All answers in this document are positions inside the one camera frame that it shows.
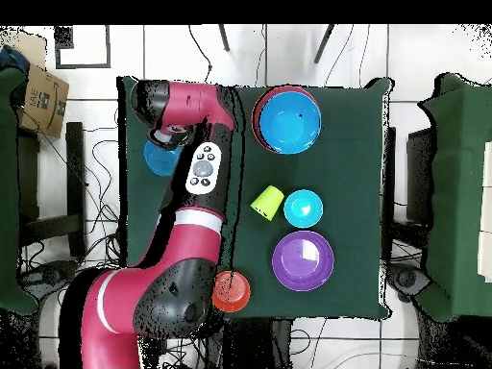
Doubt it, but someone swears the purple bowl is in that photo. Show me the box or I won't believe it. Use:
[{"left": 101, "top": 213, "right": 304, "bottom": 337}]
[{"left": 271, "top": 230, "right": 335, "bottom": 292}]

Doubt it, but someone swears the dark blue bag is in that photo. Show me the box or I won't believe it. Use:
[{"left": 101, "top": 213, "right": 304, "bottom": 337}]
[{"left": 0, "top": 44, "right": 31, "bottom": 76}]

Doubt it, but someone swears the small red-orange bowl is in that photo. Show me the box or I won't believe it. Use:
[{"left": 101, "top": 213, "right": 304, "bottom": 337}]
[{"left": 210, "top": 270, "right": 252, "bottom": 313}]

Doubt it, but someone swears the large orange bowl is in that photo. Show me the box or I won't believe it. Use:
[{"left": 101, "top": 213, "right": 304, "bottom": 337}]
[{"left": 250, "top": 85, "right": 321, "bottom": 155}]

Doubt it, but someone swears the green cloth side table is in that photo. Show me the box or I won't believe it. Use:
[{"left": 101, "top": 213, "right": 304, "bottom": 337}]
[
  {"left": 417, "top": 72, "right": 492, "bottom": 323},
  {"left": 0, "top": 66, "right": 38, "bottom": 316}
]

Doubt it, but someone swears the black furniture piece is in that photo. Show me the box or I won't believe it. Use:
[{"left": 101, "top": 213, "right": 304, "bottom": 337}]
[{"left": 406, "top": 128, "right": 434, "bottom": 224}]

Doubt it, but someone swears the dark green table cloth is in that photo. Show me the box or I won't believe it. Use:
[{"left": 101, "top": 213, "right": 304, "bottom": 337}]
[{"left": 115, "top": 75, "right": 395, "bottom": 321}]

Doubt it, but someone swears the green cup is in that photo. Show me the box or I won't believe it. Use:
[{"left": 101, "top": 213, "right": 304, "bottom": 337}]
[{"left": 250, "top": 184, "right": 285, "bottom": 222}]

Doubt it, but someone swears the small light blue bowl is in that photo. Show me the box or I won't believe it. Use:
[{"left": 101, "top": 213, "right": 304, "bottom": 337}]
[{"left": 283, "top": 188, "right": 324, "bottom": 229}]

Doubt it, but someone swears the cardboard box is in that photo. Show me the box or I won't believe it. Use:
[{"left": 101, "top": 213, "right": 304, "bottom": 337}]
[{"left": 17, "top": 62, "right": 71, "bottom": 138}]

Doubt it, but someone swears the large deep blue bowl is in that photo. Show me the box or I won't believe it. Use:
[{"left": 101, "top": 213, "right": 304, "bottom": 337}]
[{"left": 258, "top": 90, "right": 323, "bottom": 156}]

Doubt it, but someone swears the black tripod leg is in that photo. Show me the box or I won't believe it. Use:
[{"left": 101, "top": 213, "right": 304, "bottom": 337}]
[
  {"left": 313, "top": 24, "right": 335, "bottom": 64},
  {"left": 217, "top": 24, "right": 231, "bottom": 52}
]

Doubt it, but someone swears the black square floor frame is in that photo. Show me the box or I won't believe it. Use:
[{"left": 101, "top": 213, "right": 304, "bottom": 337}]
[{"left": 54, "top": 24, "right": 111, "bottom": 69}]

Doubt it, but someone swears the blue ring-patterned bowl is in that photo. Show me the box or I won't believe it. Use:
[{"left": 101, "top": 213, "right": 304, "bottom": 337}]
[{"left": 143, "top": 138, "right": 184, "bottom": 177}]

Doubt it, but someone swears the black stool frame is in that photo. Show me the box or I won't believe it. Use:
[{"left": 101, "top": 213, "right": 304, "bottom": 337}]
[{"left": 17, "top": 121, "right": 87, "bottom": 258}]

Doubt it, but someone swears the white board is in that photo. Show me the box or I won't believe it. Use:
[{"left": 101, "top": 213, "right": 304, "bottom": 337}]
[{"left": 477, "top": 140, "right": 492, "bottom": 279}]

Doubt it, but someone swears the thin black floor cable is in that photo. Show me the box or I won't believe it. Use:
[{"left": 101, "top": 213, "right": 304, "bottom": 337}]
[{"left": 187, "top": 24, "right": 213, "bottom": 86}]

